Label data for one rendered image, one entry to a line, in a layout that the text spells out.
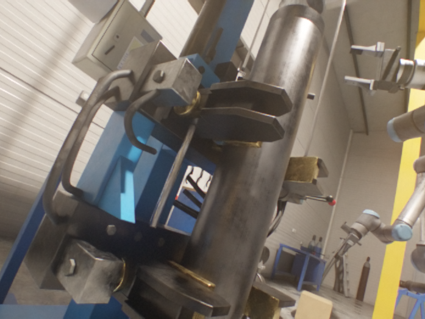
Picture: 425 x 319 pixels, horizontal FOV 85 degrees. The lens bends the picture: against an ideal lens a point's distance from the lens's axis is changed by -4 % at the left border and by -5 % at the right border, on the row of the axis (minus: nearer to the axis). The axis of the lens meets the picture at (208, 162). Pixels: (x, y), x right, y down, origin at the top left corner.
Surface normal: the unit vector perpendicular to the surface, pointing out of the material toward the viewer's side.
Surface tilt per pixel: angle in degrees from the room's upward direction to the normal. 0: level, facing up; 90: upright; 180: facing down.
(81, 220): 90
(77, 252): 90
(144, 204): 90
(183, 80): 90
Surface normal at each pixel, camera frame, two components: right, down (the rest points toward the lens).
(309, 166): -0.74, -0.42
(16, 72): 0.75, 0.11
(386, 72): -0.25, -0.33
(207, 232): -0.54, -0.40
